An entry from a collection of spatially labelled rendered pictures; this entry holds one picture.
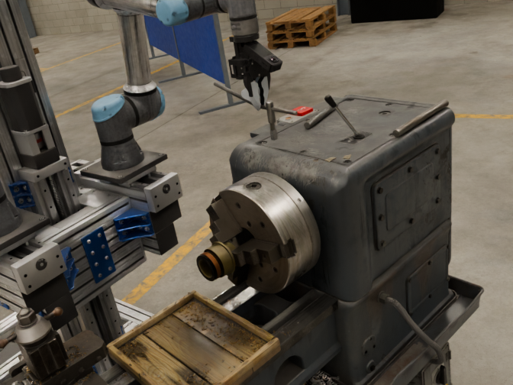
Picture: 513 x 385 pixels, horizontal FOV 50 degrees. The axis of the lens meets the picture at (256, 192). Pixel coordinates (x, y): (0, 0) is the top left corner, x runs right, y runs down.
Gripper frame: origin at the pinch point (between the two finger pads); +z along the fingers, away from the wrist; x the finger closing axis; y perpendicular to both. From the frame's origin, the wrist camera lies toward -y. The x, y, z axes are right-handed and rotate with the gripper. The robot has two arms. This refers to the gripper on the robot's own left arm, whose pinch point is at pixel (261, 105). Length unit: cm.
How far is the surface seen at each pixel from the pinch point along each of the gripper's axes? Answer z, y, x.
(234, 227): 24.5, -9.9, 25.4
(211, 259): 26.5, -13.6, 37.5
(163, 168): 140, 294, -141
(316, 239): 28.9, -27.7, 13.5
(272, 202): 16.6, -20.7, 20.4
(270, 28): 108, 541, -548
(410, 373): 82, -43, -5
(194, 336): 49, -8, 45
